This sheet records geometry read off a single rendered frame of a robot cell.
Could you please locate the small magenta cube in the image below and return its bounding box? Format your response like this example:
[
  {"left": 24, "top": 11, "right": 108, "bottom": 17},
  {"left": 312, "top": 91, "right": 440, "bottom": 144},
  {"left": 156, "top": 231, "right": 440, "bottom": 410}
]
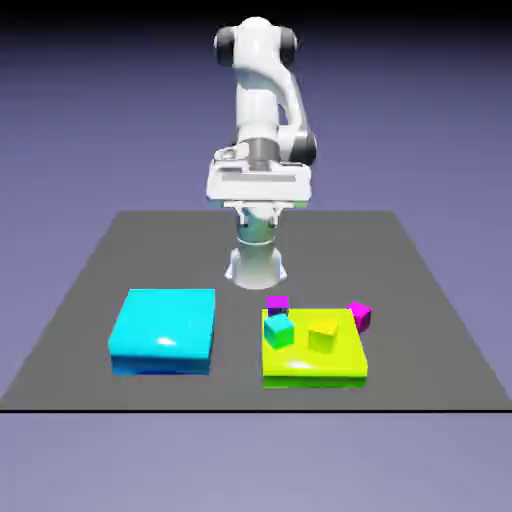
[{"left": 345, "top": 301, "right": 374, "bottom": 334}]

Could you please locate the small yellow cube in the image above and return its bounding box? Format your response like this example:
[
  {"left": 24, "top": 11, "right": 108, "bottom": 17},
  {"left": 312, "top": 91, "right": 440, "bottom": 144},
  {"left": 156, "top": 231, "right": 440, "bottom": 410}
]
[{"left": 307, "top": 319, "right": 340, "bottom": 356}]

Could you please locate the large cyan box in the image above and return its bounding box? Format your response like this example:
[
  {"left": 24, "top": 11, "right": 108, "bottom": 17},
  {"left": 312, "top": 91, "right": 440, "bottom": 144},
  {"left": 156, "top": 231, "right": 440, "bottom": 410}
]
[{"left": 107, "top": 288, "right": 217, "bottom": 377}]

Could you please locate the small violet cube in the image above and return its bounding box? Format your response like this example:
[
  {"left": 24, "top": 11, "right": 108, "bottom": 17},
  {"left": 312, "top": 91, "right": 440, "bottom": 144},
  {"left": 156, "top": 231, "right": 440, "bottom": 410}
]
[{"left": 266, "top": 295, "right": 291, "bottom": 318}]

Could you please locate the large yellow-green box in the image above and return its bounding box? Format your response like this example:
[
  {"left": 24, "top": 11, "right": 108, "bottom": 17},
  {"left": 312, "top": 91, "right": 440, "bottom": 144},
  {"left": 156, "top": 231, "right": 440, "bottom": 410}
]
[{"left": 261, "top": 307, "right": 369, "bottom": 389}]

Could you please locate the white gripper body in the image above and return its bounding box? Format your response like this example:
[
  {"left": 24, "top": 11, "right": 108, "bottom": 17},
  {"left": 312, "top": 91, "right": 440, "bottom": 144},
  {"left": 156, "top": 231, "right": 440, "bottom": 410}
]
[{"left": 205, "top": 158, "right": 313, "bottom": 211}]

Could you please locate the small teal cube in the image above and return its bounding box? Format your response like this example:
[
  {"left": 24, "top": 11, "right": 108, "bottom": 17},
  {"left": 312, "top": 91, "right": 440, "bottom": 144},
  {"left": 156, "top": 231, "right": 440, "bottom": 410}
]
[{"left": 262, "top": 313, "right": 296, "bottom": 350}]

